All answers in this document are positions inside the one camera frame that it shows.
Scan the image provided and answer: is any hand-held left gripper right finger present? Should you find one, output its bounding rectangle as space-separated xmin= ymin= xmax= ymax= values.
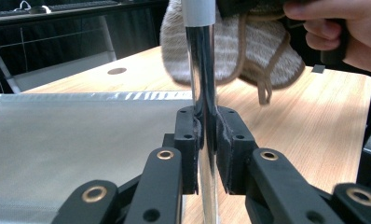
xmin=215 ymin=105 xmax=259 ymax=196

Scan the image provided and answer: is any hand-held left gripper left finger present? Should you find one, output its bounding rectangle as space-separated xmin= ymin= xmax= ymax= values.
xmin=172 ymin=105 xmax=204 ymax=196

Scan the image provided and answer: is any striped beige towel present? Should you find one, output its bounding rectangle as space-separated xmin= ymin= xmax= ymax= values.
xmin=159 ymin=0 xmax=307 ymax=106

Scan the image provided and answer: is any grey two-tier metal rack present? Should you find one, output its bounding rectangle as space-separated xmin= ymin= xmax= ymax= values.
xmin=0 ymin=0 xmax=220 ymax=224

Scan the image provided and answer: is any grey tape piece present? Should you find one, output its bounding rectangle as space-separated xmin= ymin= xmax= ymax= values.
xmin=310 ymin=64 xmax=326 ymax=75

